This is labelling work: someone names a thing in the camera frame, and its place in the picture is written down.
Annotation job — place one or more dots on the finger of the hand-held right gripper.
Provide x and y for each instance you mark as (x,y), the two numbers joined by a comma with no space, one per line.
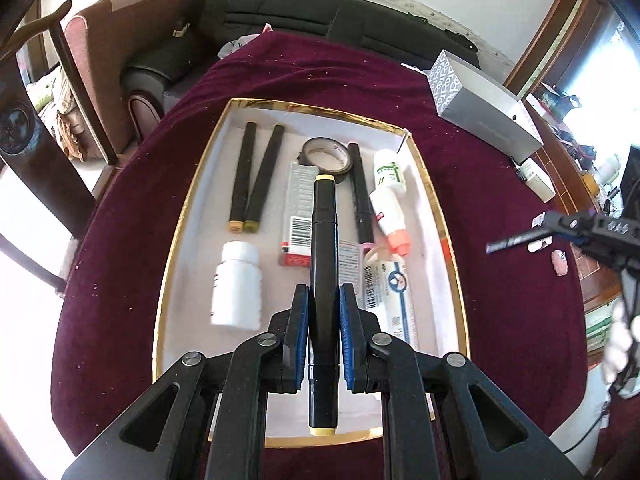
(565,220)
(582,242)

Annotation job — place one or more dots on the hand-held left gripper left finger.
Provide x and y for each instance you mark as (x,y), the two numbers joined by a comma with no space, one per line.
(300,340)

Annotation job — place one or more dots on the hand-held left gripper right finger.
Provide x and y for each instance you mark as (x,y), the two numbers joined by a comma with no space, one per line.
(347,340)

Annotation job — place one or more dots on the thin black pen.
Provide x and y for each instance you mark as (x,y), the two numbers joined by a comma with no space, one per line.
(515,244)

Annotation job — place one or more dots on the white tube with blue print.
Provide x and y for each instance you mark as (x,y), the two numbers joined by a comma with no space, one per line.
(395,300)

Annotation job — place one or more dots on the clear packet with pink edge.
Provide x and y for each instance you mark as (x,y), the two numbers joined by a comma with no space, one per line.
(350,260)

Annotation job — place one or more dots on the black marker with yellow ends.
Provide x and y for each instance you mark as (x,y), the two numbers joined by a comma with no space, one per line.
(322,260)

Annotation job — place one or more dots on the plain white pill bottle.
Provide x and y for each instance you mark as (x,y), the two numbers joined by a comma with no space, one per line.
(235,285)

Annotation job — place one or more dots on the white glue bottle orange cap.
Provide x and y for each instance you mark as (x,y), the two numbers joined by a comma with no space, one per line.
(385,210)

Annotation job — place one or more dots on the grey box with red end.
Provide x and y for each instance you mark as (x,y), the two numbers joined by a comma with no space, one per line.
(297,200)

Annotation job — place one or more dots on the white tray with gold rim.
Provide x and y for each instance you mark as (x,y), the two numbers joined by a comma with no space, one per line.
(200,240)

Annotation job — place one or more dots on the black marker with ochre end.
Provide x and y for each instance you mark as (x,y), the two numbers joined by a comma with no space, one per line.
(242,175)
(265,175)

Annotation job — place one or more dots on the person's right hand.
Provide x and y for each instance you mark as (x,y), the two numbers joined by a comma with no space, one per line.
(620,345)

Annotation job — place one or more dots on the small pink eraser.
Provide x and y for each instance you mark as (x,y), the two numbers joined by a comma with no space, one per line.
(559,263)

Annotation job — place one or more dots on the wooden side table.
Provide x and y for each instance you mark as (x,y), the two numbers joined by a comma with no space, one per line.
(595,272)

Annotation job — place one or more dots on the small white box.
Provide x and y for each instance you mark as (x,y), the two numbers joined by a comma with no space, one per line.
(537,182)

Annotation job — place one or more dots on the maroon tablecloth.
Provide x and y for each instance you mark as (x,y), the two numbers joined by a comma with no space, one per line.
(475,160)

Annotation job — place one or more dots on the large grey cardboard box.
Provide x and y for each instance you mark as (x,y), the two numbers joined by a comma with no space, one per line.
(490,110)

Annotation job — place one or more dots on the black marker with pink end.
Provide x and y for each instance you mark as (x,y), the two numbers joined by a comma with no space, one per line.
(360,195)

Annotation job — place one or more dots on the white bottle with green cross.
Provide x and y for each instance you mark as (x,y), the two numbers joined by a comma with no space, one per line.
(387,170)

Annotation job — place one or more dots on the black tape roll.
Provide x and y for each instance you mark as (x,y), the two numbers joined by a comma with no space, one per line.
(344,165)

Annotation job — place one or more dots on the white crumpled tissue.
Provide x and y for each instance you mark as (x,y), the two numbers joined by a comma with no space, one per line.
(235,45)

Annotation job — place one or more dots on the black sofa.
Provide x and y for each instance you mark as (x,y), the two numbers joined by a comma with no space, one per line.
(300,5)

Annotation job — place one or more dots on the dark wooden chair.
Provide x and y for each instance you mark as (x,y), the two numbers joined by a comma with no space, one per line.
(30,125)

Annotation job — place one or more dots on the pink upholstered chair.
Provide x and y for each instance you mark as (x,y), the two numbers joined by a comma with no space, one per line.
(100,35)

